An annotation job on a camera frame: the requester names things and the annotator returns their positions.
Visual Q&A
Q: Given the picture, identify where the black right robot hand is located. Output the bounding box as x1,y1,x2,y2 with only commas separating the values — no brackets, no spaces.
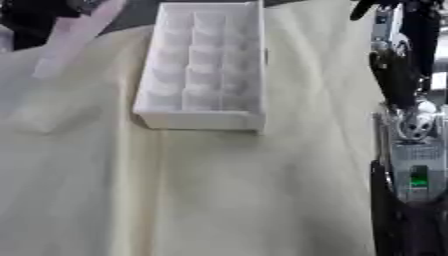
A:
348,0,448,110

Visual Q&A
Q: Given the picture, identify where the white compartment tray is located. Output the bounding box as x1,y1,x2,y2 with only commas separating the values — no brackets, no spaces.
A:
131,0,270,135

